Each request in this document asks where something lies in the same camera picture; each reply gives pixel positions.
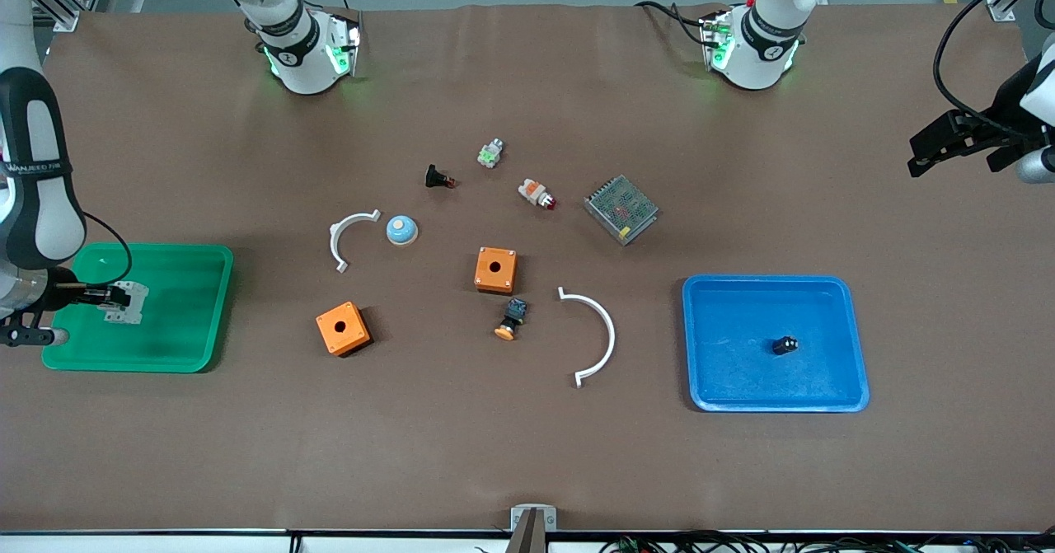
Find green plastic tray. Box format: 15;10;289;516
41;242;236;374

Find red indicator light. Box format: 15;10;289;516
518;178;557;211

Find grey metal table bracket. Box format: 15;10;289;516
510;504;558;532

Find black pushbutton orange cap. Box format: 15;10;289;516
494;297;529;341

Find black left arm base cable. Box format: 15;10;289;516
635;0;715;48

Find orange button box plain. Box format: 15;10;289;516
316;301;373;358

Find dark pointed camera post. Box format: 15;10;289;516
504;510;551;553

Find large white plastic arc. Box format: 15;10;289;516
558;287;617;389

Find brown table mat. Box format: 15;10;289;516
0;2;1055;534

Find small white plastic arc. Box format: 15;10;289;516
329;209;382;274

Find tangled cables below table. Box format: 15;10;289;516
598;531;1055;553

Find orange button box grey screws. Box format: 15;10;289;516
474;246;519;295

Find metal mesh power supply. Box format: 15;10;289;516
583;175;660;246

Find white circuit breaker red switch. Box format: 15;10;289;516
97;281;150;326

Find blue plastic tray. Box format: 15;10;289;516
682;274;871;414

